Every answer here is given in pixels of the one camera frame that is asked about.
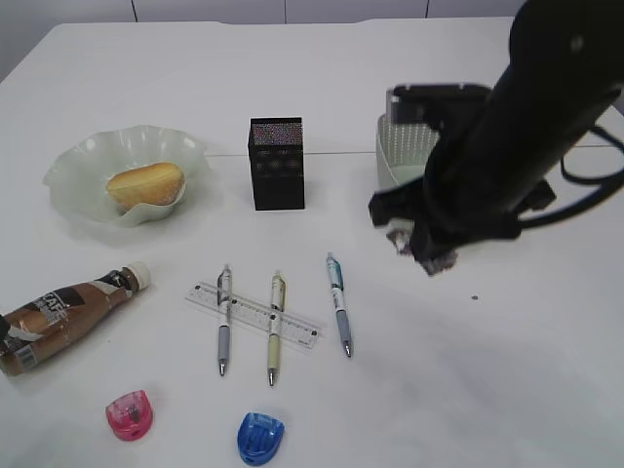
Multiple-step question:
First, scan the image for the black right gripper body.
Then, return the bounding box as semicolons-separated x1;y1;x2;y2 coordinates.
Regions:
369;177;521;250

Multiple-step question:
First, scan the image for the large paper ball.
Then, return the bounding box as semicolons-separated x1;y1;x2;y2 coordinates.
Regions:
386;218;458;277

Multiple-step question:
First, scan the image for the blue pencil sharpener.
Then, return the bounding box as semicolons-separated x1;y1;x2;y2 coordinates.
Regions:
237;412;285;466

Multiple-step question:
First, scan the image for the sugared bread roll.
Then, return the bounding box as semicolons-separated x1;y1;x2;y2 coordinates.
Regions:
106;162;186;212

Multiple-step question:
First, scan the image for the Nescafe coffee bottle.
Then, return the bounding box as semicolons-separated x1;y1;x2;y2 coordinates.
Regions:
1;261;151;376

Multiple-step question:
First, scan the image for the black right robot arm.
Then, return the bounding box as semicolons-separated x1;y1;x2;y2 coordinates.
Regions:
369;1;623;264

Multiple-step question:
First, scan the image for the pale green woven basket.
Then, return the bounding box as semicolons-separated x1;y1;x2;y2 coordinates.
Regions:
375;114;440;190

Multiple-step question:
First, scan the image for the blue grip pen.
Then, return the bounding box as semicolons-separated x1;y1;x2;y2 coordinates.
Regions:
327;253;353;359

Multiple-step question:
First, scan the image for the cream grip pen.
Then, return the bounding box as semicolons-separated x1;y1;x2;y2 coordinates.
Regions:
267;270;287;387

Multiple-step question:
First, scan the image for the black mesh pen holder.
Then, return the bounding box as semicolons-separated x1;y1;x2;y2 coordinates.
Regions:
248;117;305;211

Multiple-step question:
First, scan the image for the grey grip pen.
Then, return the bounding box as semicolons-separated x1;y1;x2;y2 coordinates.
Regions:
216;264;232;376

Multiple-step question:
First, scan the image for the pale green wavy plate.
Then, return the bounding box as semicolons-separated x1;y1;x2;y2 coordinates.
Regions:
43;125;209;227

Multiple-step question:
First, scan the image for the pink pencil sharpener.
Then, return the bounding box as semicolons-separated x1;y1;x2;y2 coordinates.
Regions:
104;390;154;442

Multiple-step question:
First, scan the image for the clear plastic ruler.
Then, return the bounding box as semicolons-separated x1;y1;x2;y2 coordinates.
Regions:
184;282;325;352

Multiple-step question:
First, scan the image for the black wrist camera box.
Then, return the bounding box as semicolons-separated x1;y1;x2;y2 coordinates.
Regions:
386;84;490;129

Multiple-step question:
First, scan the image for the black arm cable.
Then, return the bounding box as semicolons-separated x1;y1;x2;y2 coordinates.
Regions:
514;125;624;230

